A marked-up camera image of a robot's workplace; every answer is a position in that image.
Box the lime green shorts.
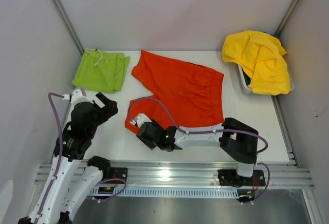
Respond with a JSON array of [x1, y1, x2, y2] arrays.
[[71, 48, 130, 93]]

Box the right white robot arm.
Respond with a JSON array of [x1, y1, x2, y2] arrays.
[[133, 114, 259, 185]]

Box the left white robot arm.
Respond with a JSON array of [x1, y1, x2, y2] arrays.
[[19, 89, 118, 223]]

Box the yellow shorts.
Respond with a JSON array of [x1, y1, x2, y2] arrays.
[[222, 30, 291, 96]]

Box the white plastic bin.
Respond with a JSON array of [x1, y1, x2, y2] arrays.
[[237, 65, 295, 96]]

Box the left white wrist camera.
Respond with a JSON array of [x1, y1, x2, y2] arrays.
[[62, 88, 87, 105]]

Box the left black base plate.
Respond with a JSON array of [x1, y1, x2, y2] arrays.
[[102, 167, 128, 184]]

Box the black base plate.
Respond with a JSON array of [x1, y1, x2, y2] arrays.
[[102, 167, 128, 184], [217, 169, 266, 188]]

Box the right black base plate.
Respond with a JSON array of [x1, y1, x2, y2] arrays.
[[217, 169, 266, 188]]

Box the left aluminium corner post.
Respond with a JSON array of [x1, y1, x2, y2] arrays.
[[51, 0, 84, 55]]

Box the aluminium corner post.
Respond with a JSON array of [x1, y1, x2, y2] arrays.
[[51, 0, 84, 55], [274, 0, 302, 38]]

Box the right aluminium corner post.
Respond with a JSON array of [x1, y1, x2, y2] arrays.
[[274, 0, 302, 38]]

